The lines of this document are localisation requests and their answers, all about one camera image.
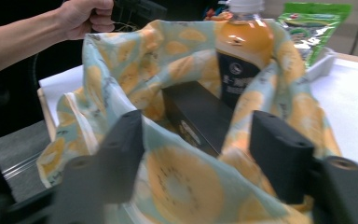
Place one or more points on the white plastic tray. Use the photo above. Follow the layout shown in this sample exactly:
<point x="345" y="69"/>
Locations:
<point x="321" y="65"/>

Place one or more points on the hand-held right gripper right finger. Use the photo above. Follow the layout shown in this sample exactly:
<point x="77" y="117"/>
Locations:
<point x="279" y="158"/>

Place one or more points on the green snack packet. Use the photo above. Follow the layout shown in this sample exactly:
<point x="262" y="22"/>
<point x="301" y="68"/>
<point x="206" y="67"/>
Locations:
<point x="313" y="28"/>

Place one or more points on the orange drink bottle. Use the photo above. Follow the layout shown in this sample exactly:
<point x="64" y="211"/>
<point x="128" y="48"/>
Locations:
<point x="242" y="46"/>

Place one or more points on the metal floor rail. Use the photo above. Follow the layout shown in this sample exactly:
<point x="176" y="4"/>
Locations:
<point x="24" y="166"/>

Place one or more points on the orange print cloth bag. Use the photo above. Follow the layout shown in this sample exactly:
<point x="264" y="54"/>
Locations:
<point x="174" y="174"/>

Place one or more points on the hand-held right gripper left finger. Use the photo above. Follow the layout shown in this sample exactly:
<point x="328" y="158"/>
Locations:
<point x="124" y="155"/>

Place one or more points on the blue chip bag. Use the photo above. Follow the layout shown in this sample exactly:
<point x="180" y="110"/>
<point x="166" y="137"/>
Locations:
<point x="216" y="11"/>

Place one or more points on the black box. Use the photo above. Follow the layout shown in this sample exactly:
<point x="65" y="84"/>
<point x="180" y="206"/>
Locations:
<point x="199" y="115"/>

